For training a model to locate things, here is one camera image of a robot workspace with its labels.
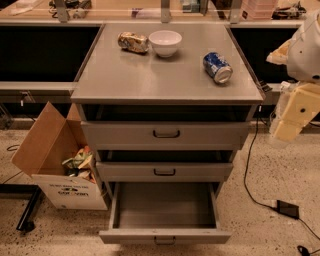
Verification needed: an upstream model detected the black power cable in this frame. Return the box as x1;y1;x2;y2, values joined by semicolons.
243;105;278;210

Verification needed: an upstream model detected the grey top drawer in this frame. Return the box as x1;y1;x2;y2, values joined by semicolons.
81;121;248;150

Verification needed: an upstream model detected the white ceramic bowl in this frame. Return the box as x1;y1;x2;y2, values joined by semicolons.
149;30;182;57

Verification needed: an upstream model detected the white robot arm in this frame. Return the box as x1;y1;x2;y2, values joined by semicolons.
267;10;320;144

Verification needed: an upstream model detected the blue pepsi can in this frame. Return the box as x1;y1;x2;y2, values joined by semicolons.
203;52;233;84

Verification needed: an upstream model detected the grey drawer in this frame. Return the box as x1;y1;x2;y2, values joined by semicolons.
99;182;231;246
96;162;233;182
81;121;248;150

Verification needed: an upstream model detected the pink storage box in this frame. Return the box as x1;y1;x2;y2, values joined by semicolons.
240;0;278;20

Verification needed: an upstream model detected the black power adapter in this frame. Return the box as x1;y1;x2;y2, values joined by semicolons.
276;200;299;219

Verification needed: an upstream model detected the black table leg frame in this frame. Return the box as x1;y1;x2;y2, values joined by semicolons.
0;184;42;233

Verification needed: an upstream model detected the grey drawer cabinet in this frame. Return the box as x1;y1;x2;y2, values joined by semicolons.
70;22;264;246

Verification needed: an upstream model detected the crushed gold can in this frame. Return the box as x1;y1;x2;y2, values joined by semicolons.
118;32;149;54

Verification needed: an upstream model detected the cardboard box with trash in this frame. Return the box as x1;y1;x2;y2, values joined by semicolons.
11;102;107;210

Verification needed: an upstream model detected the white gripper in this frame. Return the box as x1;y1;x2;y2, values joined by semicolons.
270;83;320;142

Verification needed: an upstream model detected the grey bottom drawer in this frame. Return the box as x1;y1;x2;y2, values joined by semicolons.
99;182;231;246

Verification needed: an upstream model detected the grey middle drawer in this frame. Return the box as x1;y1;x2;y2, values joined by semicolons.
96;162;233;182

